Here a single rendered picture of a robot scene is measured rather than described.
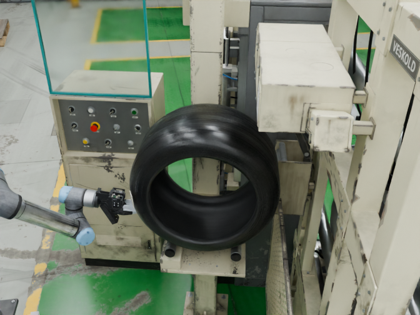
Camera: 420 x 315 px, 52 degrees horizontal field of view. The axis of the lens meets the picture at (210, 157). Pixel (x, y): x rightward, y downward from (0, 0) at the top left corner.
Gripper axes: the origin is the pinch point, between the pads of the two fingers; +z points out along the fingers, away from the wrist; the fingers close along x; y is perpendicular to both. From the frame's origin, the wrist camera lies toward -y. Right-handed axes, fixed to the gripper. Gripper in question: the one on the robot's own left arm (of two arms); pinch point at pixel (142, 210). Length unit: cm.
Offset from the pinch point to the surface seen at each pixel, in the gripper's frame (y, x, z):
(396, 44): 96, -39, 64
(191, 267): -19.9, -9.0, 24.8
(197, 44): 68, 25, 13
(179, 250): -14.6, -5.3, 18.5
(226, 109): 49, 10, 29
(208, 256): -19.0, -1.9, 31.6
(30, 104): -127, 308, -193
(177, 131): 45.5, -7.7, 12.1
